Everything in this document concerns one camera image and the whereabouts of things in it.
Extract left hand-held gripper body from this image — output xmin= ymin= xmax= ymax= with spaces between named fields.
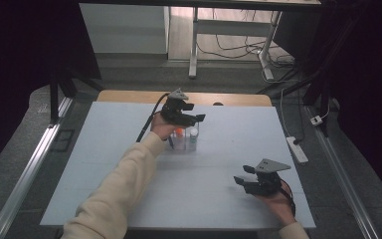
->
xmin=159 ymin=87 xmax=199 ymax=128

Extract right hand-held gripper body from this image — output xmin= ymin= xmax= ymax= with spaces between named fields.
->
xmin=243 ymin=157 xmax=292 ymax=197

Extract green and white glue stick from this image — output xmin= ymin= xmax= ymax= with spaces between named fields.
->
xmin=189 ymin=127 xmax=200 ymax=144

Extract orange highlighter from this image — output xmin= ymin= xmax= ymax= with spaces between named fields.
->
xmin=174 ymin=126 xmax=185 ymax=149

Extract clear plastic pen holder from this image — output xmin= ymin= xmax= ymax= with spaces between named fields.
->
xmin=168 ymin=120 xmax=201 ymax=152

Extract person's left hand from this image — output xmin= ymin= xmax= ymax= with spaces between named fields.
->
xmin=149 ymin=112 xmax=181 ymax=141

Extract person's right hand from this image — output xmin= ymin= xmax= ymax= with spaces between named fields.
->
xmin=254 ymin=183 xmax=296 ymax=225

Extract white table sheet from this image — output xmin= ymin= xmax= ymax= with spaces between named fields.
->
xmin=39 ymin=101 xmax=317 ymax=231

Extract white power strip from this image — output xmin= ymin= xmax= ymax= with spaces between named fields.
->
xmin=285 ymin=135 xmax=309 ymax=164

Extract black metal stand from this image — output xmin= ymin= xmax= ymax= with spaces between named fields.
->
xmin=47 ymin=64 xmax=106 ymax=127

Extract right hand-held gripper black cable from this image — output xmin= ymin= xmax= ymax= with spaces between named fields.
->
xmin=280 ymin=178 xmax=297 ymax=217

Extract black floor cables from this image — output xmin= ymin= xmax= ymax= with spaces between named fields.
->
xmin=196 ymin=9 xmax=296 ymax=69

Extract aluminium rail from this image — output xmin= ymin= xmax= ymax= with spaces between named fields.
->
xmin=0 ymin=96 xmax=75 ymax=239
xmin=305 ymin=105 xmax=381 ymax=239

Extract white desk frame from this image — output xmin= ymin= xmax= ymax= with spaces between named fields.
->
xmin=187 ymin=6 xmax=284 ymax=82

